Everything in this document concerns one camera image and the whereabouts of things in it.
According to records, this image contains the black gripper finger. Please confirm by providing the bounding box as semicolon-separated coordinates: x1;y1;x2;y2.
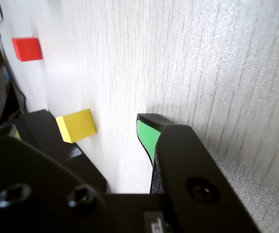
0;124;111;233

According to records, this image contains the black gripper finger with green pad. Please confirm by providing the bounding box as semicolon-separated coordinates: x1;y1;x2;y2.
136;113;264;233

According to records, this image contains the yellow cube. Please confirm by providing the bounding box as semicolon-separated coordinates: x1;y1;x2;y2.
55;108;98;144

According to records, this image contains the red cube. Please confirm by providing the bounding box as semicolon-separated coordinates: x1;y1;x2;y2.
11;37;43;62

